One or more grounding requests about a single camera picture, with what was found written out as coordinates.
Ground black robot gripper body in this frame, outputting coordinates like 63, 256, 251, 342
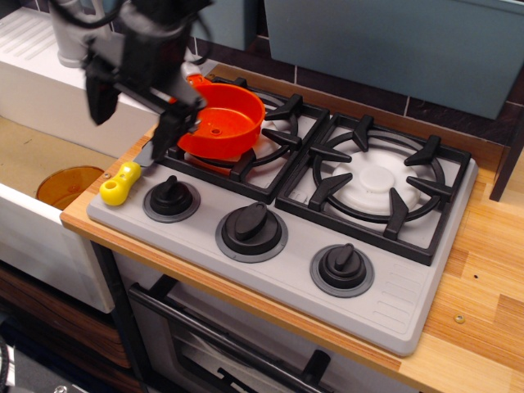
81, 28, 208, 118

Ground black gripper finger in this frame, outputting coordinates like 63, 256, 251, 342
151, 110, 197, 162
86, 76, 120, 125

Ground orange pot with grey handle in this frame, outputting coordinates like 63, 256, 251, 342
177, 61, 265, 160

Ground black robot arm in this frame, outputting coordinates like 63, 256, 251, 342
49, 1, 209, 167

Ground grey toy faucet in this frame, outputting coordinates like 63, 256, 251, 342
49, 0, 111, 68

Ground white toy sink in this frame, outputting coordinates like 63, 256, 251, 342
1, 7, 157, 313

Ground black left stove knob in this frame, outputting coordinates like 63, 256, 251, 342
142, 175, 201, 224

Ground black stove knob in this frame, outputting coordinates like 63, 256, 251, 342
142, 175, 201, 224
309, 243, 375, 298
215, 202, 289, 264

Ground orange translucent bowl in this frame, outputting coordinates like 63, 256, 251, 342
36, 165, 104, 210

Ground black left burner grate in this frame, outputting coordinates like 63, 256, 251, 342
151, 78, 328, 204

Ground black burner grate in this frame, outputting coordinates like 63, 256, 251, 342
151, 78, 328, 204
276, 114, 478, 265

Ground black middle stove knob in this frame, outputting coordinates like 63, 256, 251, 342
215, 202, 289, 264

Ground grey toy stove top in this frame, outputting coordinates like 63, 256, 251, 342
87, 94, 478, 356

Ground black right burner grate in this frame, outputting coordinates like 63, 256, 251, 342
276, 114, 478, 265

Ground black right stove knob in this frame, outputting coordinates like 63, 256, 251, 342
309, 243, 375, 298

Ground toy oven door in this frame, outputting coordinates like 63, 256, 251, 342
128, 277, 411, 392

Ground yellow handled grey knife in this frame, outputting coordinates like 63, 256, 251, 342
99, 141, 154, 206

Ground black braided cable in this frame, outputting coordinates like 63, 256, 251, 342
0, 341, 11, 390

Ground blue-grey wall cabinet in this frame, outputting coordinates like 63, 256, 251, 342
102, 0, 524, 120

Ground black oven door handle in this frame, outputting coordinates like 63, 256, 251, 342
129, 284, 330, 392

